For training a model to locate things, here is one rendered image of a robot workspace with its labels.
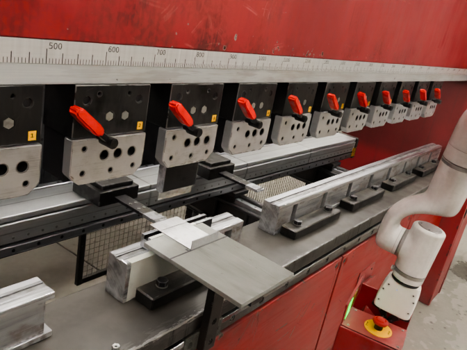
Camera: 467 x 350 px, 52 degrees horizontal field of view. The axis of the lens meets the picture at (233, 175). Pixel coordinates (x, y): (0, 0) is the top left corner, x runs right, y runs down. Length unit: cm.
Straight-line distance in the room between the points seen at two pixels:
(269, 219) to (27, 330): 77
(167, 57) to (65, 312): 53
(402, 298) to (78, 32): 104
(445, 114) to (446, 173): 176
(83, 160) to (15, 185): 11
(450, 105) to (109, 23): 241
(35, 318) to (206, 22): 61
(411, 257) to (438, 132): 174
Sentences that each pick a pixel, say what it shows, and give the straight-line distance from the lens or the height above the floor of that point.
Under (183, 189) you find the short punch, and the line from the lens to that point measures 107.
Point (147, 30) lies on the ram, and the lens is 83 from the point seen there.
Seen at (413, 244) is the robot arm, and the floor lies 101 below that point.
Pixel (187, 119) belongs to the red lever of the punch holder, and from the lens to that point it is 88.
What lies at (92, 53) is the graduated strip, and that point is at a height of 139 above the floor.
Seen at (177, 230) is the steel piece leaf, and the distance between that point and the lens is 109.
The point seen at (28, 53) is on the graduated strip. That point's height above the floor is 138.
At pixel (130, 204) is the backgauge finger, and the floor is 101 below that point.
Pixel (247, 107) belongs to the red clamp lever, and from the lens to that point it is 102.
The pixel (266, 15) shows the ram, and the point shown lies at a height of 148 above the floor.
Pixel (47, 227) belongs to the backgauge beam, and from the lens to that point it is 120.
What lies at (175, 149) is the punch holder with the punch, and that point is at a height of 121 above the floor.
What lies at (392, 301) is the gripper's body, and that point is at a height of 83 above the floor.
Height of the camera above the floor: 150
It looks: 19 degrees down
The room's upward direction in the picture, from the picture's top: 11 degrees clockwise
